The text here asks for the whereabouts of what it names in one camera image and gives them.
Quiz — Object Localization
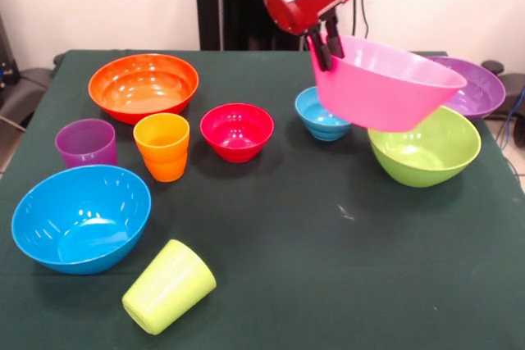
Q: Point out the purple cup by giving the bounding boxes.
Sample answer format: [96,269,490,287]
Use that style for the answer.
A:
[54,118,119,170]

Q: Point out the dark green tablecloth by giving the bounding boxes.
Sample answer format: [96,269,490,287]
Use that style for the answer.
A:
[0,49,525,350]

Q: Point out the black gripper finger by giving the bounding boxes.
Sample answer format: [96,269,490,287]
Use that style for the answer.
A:
[322,13,345,60]
[305,26,334,73]

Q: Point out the black wall cable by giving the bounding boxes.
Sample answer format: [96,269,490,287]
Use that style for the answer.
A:
[352,0,370,38]

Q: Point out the blue cable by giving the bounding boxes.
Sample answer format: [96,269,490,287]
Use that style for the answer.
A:
[495,87,525,150]

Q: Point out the small blue bowl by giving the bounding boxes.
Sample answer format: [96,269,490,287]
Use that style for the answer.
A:
[294,86,353,142]

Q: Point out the large orange-red bowl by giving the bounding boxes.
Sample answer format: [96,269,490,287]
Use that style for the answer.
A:
[88,53,200,126]

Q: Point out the large pink bowl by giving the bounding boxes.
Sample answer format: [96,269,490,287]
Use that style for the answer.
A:
[308,34,468,134]

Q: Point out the large purple bowl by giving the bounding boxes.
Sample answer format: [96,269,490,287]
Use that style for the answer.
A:
[426,55,506,121]

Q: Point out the small red-pink bowl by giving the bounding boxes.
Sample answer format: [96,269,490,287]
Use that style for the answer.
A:
[199,102,275,164]

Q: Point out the orange cup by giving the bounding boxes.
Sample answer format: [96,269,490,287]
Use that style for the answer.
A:
[132,112,191,183]

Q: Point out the large green bowl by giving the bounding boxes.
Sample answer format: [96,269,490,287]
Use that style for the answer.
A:
[367,105,482,189]

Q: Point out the green cup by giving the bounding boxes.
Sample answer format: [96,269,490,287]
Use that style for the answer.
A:
[121,239,217,336]

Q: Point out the large blue bowl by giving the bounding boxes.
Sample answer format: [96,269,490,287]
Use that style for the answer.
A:
[11,164,153,276]

